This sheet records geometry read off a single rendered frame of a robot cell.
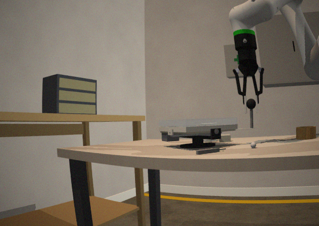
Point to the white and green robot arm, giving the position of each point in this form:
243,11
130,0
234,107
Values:
245,16

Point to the brown cylinder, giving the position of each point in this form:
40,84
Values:
306,132

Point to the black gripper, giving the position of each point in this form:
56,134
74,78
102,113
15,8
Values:
248,66

